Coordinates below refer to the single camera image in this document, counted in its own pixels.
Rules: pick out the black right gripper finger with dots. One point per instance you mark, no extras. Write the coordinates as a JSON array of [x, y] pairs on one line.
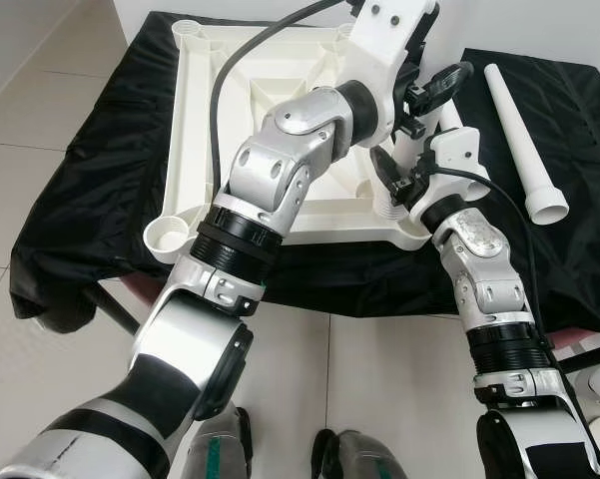
[[386, 168]]

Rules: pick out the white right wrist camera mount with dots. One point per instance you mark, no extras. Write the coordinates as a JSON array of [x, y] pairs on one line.
[[459, 150]]

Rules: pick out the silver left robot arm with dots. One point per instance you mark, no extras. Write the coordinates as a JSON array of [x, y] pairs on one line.
[[280, 160]]

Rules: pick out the black table cloth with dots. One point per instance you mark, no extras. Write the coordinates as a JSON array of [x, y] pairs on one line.
[[110, 200]]

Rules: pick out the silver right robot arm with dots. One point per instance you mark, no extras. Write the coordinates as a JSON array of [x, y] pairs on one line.
[[479, 269]]

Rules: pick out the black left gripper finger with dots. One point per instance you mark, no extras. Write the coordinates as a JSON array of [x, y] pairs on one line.
[[451, 82]]

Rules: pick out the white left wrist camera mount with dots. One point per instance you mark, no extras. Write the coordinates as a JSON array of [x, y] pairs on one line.
[[379, 50]]

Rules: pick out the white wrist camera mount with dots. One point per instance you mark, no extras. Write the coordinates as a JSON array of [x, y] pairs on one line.
[[379, 50], [459, 150]]

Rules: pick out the grey robot right leg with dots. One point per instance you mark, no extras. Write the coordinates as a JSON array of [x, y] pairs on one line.
[[364, 457]]

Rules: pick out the grey robot left leg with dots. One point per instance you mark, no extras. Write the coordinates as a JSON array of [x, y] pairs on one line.
[[220, 444]]

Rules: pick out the grey robot leg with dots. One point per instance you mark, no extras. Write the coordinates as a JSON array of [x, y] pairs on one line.
[[364, 457], [220, 444]]

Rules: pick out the white plastic children table top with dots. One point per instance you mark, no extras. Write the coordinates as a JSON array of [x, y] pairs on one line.
[[190, 130]]

